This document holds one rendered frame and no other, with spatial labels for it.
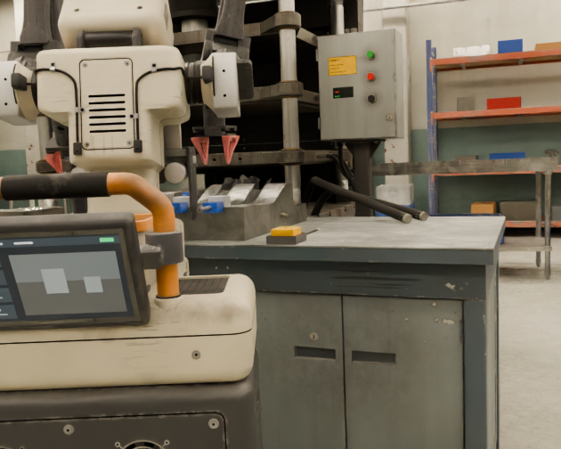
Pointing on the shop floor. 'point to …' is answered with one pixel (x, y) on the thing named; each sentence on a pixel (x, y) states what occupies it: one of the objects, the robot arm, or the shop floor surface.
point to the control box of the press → (361, 98)
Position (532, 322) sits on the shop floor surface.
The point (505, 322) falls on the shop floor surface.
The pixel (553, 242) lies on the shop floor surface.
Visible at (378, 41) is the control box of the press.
